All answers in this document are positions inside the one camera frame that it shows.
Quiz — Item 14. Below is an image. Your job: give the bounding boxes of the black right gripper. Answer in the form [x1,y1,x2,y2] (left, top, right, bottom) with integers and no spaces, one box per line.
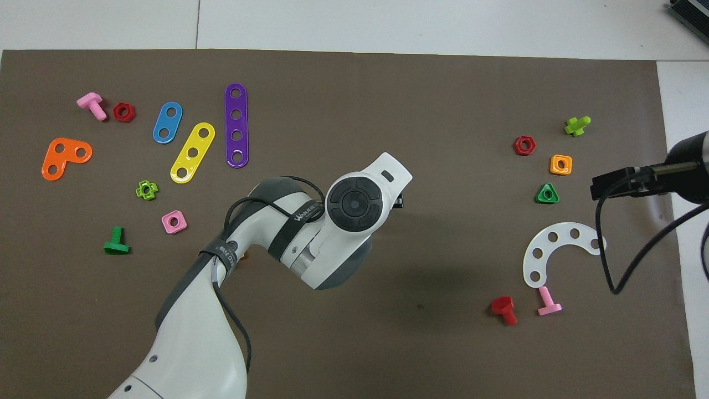
[591,131,709,203]

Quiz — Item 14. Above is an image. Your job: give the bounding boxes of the lime green cross screw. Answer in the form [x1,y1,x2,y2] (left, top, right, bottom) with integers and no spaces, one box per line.
[563,116,592,137]

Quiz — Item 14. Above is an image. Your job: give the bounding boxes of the green triangle nut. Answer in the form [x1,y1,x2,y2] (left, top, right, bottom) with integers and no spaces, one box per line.
[535,182,561,204]

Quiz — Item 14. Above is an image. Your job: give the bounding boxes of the pink plastic screw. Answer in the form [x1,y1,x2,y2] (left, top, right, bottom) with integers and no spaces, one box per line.
[76,92,108,122]
[537,285,563,317]

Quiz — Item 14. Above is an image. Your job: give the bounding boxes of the red plastic screw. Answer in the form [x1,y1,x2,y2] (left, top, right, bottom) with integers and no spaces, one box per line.
[490,295,518,326]

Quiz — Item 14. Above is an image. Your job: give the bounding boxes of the pink square nut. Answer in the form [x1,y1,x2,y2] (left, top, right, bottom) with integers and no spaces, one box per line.
[161,210,188,234]

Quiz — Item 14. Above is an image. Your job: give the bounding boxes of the green plastic screw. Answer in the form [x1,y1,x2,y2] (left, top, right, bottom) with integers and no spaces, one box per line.
[104,226,131,255]

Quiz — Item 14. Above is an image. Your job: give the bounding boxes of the white curved plate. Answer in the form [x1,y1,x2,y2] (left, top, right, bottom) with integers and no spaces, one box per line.
[522,222,607,289]

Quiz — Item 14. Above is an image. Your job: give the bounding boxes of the brown table mat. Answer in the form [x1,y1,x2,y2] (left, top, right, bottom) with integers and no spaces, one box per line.
[0,49,697,399]

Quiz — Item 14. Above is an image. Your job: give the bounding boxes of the purple four-hole plate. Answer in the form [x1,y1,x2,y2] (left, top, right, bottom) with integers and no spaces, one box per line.
[224,83,250,168]

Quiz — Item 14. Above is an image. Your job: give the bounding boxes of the dark ribbed metal device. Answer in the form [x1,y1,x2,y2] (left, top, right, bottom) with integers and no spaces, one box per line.
[667,0,709,31]

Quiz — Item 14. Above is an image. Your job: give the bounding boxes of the yellow three-hole plate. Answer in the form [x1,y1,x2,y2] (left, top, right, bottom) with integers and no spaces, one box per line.
[169,122,216,185]

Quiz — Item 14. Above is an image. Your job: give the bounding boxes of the blue two-hole plate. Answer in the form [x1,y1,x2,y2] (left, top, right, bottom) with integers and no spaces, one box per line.
[152,101,183,145]

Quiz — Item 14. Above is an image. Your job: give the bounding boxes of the orange L-shaped plate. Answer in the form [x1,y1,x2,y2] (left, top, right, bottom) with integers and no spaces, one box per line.
[41,137,94,182]

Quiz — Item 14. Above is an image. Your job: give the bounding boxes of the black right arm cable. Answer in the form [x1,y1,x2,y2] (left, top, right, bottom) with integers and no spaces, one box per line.
[595,166,709,295]

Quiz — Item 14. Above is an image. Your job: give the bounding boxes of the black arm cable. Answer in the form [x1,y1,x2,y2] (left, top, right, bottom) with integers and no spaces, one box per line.
[595,166,709,295]
[210,176,327,377]

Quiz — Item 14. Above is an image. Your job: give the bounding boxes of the black velcro strap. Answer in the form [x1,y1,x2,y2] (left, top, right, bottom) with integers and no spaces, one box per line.
[198,239,240,275]
[268,199,325,262]

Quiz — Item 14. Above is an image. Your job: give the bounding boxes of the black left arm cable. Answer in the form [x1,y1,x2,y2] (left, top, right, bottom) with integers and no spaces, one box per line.
[210,176,327,377]

